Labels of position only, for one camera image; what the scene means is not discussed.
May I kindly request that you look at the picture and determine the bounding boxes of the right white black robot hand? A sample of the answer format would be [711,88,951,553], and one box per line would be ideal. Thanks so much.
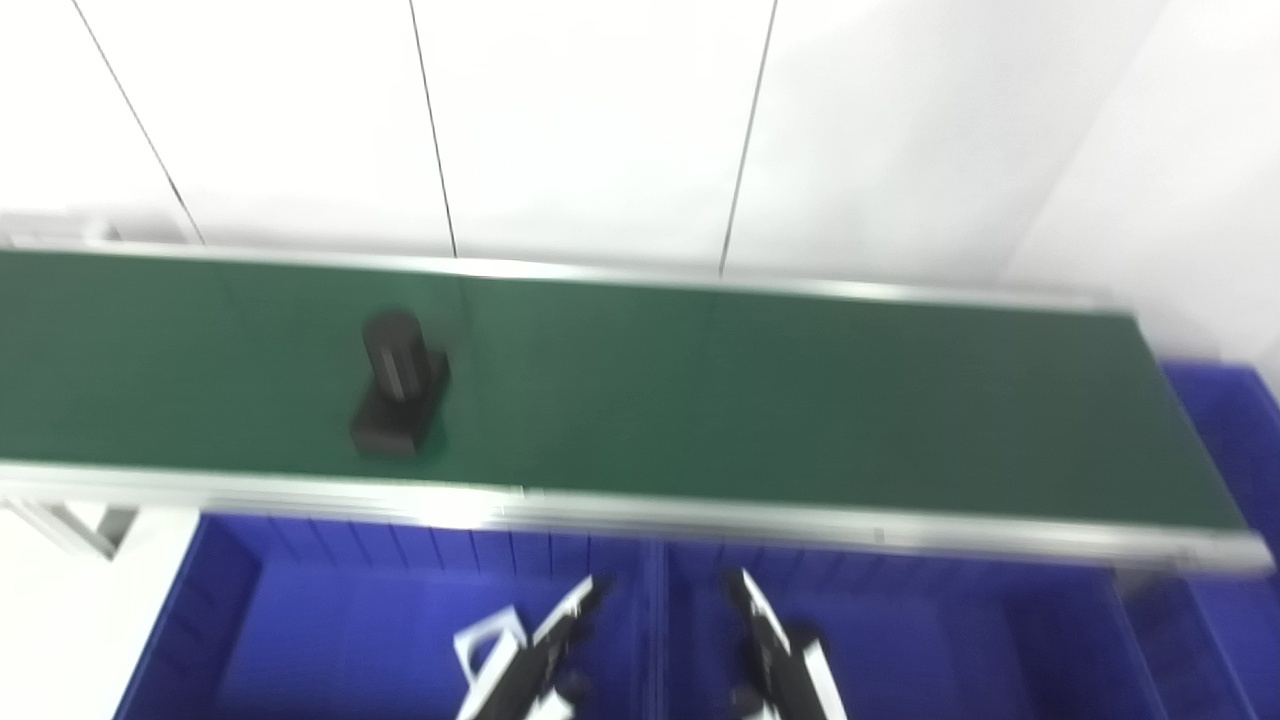
[722,568,851,720]

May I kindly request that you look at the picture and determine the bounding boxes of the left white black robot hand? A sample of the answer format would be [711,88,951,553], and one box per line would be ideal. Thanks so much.
[458,575,613,720]

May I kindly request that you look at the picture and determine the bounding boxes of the black cylinder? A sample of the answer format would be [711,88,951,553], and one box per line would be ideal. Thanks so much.
[350,310,451,459]

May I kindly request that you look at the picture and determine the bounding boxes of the white part with round hole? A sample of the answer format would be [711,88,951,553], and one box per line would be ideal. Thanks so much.
[454,606,529,693]

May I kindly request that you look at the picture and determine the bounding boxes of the green conveyor belt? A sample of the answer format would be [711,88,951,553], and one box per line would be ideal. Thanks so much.
[0,235,1276,579]
[0,248,1246,531]

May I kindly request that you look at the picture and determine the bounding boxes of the blue plastic bin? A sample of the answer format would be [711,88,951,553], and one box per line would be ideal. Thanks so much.
[1115,362,1280,720]
[655,540,1171,720]
[115,512,666,720]

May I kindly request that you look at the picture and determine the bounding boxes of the aluminium conveyor support leg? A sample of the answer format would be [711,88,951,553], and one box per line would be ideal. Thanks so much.
[0,497,138,559]

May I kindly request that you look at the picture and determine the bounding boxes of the grey conveyor motor box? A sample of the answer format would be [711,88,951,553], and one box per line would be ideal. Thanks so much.
[0,212,123,247]

